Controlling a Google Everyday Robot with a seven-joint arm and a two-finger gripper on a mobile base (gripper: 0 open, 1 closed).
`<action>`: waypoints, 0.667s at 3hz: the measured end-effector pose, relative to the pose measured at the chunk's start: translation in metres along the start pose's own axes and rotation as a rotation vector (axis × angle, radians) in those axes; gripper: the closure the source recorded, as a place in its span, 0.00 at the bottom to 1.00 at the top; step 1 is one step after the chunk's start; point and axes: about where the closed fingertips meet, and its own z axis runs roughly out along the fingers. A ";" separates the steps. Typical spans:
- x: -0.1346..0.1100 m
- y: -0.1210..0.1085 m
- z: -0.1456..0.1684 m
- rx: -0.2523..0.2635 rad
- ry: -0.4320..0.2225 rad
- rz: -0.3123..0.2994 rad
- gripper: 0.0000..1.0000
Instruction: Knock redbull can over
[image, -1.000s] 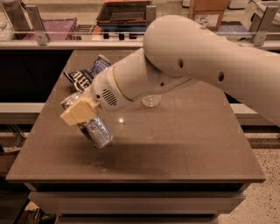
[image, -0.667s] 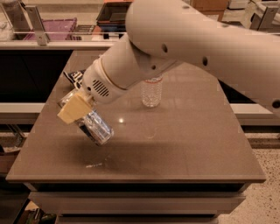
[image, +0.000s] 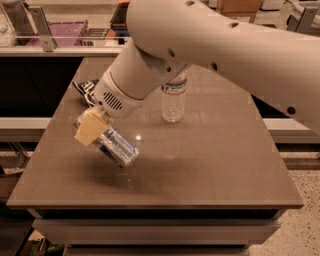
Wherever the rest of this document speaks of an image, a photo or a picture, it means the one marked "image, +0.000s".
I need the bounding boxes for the metal railing bracket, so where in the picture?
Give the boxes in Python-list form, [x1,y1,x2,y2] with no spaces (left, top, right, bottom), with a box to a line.
[29,6,56,52]
[287,7,320,34]

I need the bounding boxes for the silver redbull can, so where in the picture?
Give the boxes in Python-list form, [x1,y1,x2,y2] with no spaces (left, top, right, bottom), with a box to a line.
[88,123,139,167]

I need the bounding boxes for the left metal railing bracket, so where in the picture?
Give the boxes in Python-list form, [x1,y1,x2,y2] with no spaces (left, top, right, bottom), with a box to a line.
[29,6,56,52]

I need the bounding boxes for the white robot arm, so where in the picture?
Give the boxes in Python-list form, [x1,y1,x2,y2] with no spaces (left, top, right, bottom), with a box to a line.
[75,0,320,145]

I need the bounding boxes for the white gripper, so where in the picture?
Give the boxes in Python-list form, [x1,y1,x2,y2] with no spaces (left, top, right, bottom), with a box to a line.
[75,68,144,146]

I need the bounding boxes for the clear plastic water bottle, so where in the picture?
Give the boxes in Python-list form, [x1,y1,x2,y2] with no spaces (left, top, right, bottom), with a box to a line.
[161,71,187,123]

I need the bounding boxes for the dark metal tray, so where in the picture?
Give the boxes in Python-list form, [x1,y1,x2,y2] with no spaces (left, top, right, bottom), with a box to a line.
[110,2,129,28]

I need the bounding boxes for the cardboard box with label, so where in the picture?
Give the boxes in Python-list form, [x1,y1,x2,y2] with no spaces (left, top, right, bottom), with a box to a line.
[217,0,261,23]

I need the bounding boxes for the blue kettle chips bag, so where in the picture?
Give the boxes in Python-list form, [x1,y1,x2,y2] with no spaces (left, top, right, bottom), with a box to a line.
[72,79,99,107]

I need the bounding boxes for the right metal railing bracket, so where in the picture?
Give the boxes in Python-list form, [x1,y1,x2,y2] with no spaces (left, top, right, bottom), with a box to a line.
[287,7,320,34]

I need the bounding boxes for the purple plastic crate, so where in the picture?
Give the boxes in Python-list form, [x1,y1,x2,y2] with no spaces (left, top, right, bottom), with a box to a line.
[27,19,90,47]

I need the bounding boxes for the grey table drawer base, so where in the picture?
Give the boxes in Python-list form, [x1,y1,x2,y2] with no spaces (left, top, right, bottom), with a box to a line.
[33,219,280,256]

